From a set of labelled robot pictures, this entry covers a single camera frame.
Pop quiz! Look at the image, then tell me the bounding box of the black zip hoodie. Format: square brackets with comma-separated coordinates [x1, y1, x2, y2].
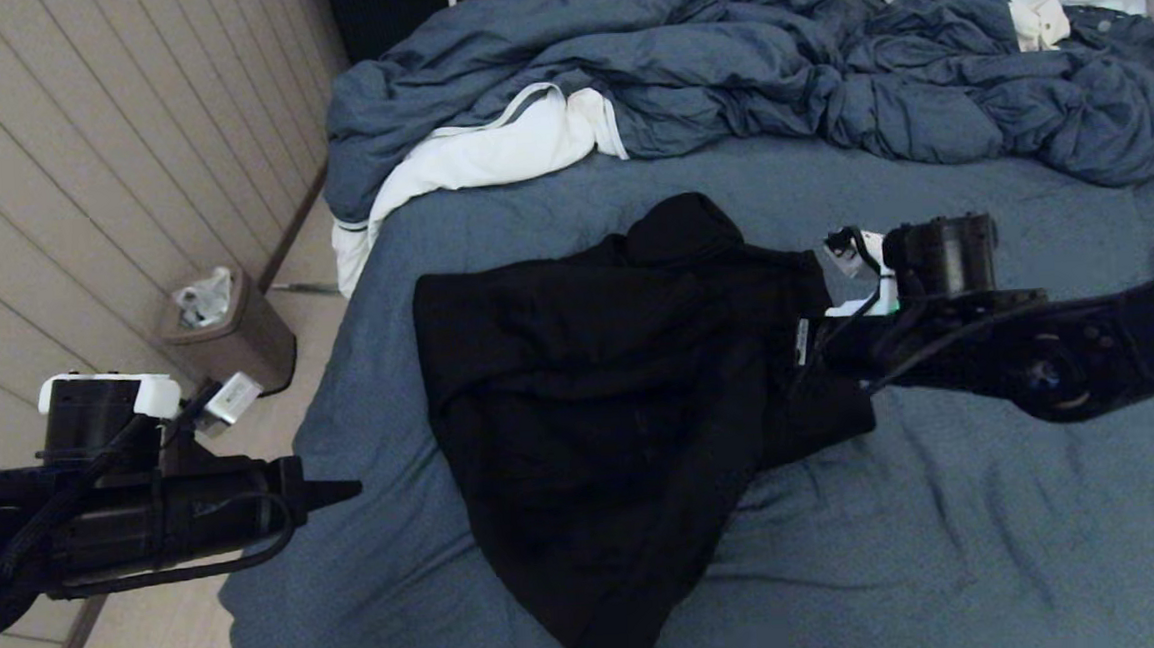
[407, 182, 890, 648]

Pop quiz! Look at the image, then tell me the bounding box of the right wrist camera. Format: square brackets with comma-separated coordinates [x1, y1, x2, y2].
[819, 210, 1003, 320]

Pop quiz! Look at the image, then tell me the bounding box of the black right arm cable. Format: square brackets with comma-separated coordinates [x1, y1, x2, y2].
[782, 219, 1154, 397]

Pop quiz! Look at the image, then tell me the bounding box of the brown trash bin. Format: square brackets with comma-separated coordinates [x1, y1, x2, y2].
[155, 263, 302, 404]

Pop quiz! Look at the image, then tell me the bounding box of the blue bed sheet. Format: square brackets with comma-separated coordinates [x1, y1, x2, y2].
[192, 113, 1154, 648]

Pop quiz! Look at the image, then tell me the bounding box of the grey metal rod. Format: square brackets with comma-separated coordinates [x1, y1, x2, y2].
[269, 275, 344, 297]

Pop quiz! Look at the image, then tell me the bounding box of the cream garment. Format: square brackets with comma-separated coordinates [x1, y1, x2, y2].
[1013, 0, 1074, 50]

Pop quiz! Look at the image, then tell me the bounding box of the blue denim garment with buttons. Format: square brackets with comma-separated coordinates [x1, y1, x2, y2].
[1067, 0, 1154, 94]

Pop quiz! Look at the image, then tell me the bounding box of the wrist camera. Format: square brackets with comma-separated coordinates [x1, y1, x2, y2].
[34, 361, 268, 478]
[819, 210, 1003, 320]

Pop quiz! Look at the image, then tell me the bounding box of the white plastic bin liner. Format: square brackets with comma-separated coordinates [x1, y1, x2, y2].
[171, 265, 237, 330]

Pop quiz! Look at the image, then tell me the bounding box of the black furniture piece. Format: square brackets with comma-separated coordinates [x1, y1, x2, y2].
[322, 0, 456, 65]

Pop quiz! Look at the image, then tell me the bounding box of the rumpled blue duvet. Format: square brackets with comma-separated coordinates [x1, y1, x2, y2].
[312, 0, 1154, 235]

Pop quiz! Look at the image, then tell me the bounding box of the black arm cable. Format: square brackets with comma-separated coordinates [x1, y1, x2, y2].
[782, 219, 1154, 397]
[0, 407, 298, 603]

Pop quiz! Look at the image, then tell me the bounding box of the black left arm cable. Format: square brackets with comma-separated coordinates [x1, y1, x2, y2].
[0, 407, 298, 603]

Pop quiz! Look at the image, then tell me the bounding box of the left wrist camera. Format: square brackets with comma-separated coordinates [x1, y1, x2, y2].
[34, 361, 268, 478]

